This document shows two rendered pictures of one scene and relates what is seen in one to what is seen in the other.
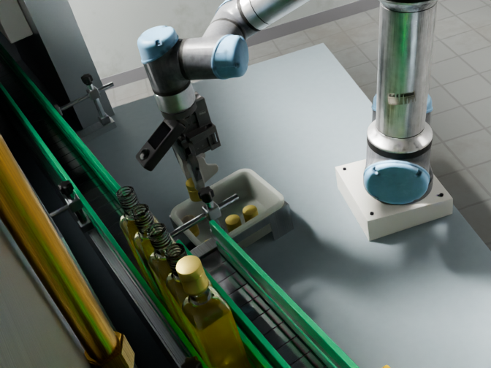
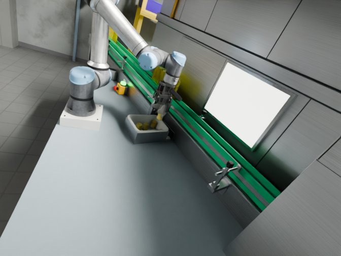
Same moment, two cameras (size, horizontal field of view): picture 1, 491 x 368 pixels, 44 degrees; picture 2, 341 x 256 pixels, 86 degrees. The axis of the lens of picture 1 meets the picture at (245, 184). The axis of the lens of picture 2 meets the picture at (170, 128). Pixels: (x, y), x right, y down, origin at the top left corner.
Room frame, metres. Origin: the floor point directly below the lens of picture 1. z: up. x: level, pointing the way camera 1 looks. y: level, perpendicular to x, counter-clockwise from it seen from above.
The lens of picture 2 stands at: (1.96, -0.16, 1.40)
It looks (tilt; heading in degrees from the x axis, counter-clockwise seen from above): 29 degrees down; 159
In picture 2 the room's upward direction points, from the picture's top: 23 degrees clockwise
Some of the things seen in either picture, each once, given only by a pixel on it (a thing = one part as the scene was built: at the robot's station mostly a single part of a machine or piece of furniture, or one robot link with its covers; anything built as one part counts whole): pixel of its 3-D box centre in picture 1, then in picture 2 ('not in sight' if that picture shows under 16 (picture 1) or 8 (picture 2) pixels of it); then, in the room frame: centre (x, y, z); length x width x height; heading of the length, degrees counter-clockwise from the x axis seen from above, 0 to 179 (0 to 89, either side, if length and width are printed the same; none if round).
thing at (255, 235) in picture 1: (221, 228); (149, 128); (1.01, 0.08, 0.79); 0.27 x 0.17 x 0.08; 113
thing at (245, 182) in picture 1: (230, 219); (146, 128); (1.02, 0.05, 0.80); 0.22 x 0.17 x 0.09; 113
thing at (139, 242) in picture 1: (167, 274); not in sight; (0.72, 0.17, 0.99); 0.06 x 0.06 x 0.21; 25
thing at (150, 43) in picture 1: (164, 60); (175, 64); (1.03, 0.08, 1.22); 0.09 x 0.08 x 0.11; 67
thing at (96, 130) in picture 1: (93, 115); (222, 179); (1.46, 0.35, 0.90); 0.17 x 0.05 x 0.23; 113
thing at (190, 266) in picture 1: (192, 274); not in sight; (0.56, 0.10, 1.14); 0.04 x 0.04 x 0.04
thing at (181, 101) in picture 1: (174, 95); (171, 79); (1.03, 0.09, 1.14); 0.08 x 0.08 x 0.05
